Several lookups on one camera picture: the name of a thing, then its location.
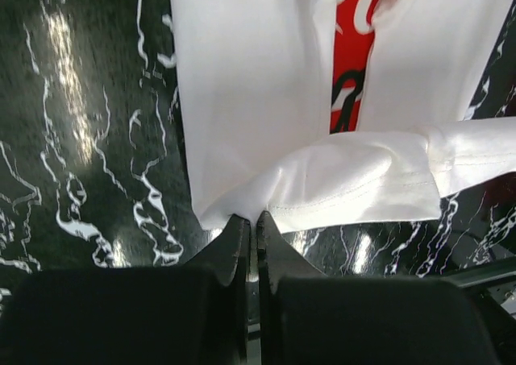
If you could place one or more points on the white Coca-Cola t-shirt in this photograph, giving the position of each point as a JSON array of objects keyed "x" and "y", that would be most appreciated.
[{"x": 256, "y": 91}]

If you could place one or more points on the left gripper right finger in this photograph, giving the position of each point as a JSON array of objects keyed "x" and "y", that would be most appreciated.
[{"x": 307, "y": 317}]

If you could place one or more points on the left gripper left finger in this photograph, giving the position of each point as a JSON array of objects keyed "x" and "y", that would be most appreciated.
[{"x": 194, "y": 313}]

